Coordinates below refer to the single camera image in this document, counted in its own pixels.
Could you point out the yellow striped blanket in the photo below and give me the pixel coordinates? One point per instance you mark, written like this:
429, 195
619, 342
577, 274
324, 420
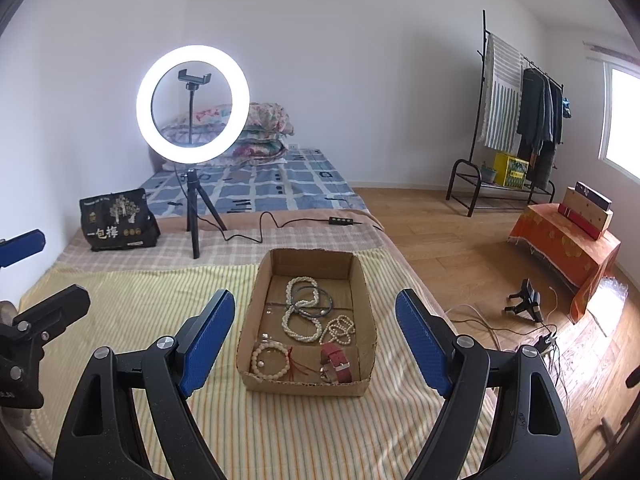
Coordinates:
150, 285

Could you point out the orange cloth covered table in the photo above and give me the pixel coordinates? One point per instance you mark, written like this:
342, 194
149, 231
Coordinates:
560, 250

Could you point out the green plant pot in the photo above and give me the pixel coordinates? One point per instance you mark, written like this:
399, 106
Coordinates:
489, 174

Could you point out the black printed bag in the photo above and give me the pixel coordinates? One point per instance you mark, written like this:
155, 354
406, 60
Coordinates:
117, 220

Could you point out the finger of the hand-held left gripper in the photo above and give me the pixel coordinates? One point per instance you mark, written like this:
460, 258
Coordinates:
22, 247
55, 310

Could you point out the beige checked sheet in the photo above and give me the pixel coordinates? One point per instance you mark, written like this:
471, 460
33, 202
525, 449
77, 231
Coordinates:
225, 255

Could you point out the blue hanging item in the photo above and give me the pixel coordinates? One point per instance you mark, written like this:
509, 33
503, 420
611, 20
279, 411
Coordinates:
566, 107

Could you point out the folded floral quilt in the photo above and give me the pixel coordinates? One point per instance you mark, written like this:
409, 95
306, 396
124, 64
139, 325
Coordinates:
265, 130

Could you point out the black phone holder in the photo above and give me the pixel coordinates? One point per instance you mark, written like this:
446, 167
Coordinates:
195, 77

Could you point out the yellow box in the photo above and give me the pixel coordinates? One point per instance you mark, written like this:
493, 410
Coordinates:
511, 170

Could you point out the dark hanging clothes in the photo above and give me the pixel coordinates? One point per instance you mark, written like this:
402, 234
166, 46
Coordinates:
540, 110

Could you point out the stacked gift boxes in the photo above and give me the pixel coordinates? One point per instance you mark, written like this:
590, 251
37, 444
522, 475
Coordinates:
587, 215

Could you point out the black clothes rack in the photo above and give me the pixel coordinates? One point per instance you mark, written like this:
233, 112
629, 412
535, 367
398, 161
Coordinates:
462, 170

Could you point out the black bangle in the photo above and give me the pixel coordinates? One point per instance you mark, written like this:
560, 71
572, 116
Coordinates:
327, 305

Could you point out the small black floor tripod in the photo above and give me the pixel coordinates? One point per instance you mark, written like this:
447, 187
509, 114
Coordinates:
527, 300

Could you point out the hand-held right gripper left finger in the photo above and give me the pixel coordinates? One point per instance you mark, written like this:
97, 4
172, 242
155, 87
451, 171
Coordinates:
210, 335

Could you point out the striped hanging towel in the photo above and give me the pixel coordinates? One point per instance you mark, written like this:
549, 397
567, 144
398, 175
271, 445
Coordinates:
502, 95

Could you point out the cardboard box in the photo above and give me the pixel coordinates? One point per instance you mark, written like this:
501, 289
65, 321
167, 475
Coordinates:
305, 387

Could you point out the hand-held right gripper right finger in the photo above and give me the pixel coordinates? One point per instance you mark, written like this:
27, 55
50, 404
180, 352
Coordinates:
420, 335

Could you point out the blue plaid bedsheet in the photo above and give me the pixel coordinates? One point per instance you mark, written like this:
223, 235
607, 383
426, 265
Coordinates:
300, 185

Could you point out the black power adapter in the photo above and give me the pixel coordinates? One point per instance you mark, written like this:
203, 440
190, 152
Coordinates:
547, 344

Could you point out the window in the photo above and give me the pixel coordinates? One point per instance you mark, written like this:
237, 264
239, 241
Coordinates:
625, 120

